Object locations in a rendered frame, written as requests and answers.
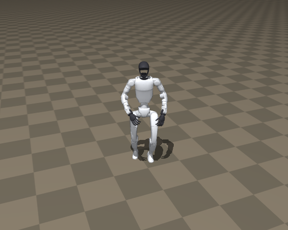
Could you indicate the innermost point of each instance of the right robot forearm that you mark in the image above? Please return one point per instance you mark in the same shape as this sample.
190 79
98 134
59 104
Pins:
125 104

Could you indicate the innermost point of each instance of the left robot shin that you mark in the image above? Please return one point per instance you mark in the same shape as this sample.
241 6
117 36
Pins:
152 148

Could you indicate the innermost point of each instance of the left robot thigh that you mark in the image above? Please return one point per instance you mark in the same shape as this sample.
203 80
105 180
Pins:
153 127

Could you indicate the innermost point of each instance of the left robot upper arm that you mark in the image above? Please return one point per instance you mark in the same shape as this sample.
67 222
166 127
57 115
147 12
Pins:
160 87

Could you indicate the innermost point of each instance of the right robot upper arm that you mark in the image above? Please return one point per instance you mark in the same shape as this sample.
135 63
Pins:
127 88

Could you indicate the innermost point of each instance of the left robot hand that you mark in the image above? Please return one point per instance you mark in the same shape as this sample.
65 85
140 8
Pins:
161 119

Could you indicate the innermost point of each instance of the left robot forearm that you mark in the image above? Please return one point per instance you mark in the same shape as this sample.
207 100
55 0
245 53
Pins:
164 103

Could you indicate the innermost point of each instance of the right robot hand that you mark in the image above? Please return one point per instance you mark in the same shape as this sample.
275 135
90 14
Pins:
133 118

